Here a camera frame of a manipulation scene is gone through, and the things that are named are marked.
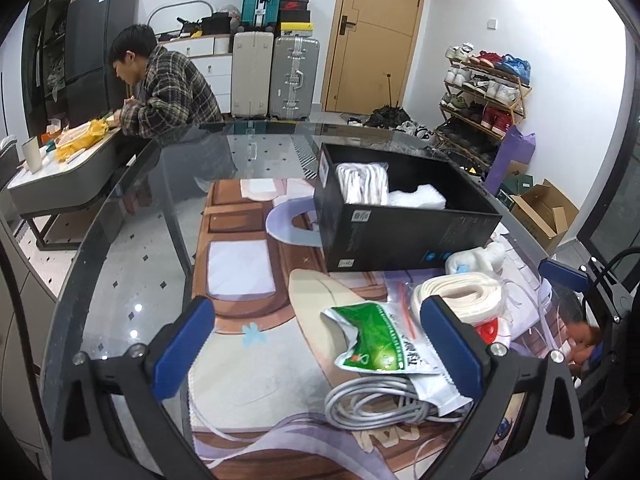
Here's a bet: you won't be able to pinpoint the beige cup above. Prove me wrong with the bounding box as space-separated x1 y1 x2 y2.
22 136 42 174

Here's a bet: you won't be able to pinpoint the silver suitcase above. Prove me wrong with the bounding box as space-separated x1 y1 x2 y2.
269 36 320 120

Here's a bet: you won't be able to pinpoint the white plush toy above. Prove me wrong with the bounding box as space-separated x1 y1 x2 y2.
445 242 506 274

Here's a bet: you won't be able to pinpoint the white foam block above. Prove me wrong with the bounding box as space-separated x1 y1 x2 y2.
387 184 446 210

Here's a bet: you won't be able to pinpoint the man in plaid shirt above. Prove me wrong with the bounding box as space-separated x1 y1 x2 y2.
108 24 222 139

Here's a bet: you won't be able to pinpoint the wooden door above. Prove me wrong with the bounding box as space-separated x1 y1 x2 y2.
322 0 423 114

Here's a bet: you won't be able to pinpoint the anime print desk mat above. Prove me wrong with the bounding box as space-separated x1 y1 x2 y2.
186 176 586 480

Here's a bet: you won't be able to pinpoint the pile of shoes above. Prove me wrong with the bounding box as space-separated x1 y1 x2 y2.
342 105 437 145

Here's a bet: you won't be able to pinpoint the white printed packet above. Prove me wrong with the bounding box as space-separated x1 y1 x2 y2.
409 374 472 417

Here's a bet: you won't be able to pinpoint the yellow food bag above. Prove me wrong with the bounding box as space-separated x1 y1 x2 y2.
54 119 110 162

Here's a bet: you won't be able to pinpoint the green white packet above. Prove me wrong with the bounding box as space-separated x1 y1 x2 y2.
322 301 442 375

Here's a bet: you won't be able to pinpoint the stacked shoe boxes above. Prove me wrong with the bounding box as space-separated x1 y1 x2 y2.
277 0 314 37

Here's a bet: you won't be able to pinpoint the operator right hand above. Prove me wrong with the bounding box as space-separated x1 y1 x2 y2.
566 322 602 376

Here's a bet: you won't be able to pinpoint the grey side table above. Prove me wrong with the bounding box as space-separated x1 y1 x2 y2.
8 129 131 252

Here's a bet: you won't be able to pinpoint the white charging cable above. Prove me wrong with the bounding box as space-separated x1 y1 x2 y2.
323 374 467 432

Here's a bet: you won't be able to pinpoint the black fridge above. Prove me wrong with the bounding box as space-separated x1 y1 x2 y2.
64 0 137 127

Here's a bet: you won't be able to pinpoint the black cardboard box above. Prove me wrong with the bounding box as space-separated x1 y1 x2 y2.
314 143 501 272

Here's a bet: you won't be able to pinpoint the open cardboard box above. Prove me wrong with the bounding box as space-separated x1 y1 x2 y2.
511 179 579 255

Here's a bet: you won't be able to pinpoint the beige suitcase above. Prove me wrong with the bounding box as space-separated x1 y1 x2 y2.
231 32 274 118

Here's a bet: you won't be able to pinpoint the purple bag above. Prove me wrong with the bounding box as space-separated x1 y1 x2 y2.
484 126 536 195

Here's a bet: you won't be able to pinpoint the bagged white rope coil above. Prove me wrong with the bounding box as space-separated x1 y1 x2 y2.
384 271 507 346

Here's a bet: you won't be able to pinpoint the red snack packet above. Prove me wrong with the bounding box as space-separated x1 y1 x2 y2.
474 318 499 344

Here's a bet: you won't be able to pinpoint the white drawer cabinet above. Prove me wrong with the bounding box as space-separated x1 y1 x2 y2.
162 35 232 115

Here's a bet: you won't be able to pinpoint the wooden shoe rack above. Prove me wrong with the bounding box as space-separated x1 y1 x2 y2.
435 42 532 178

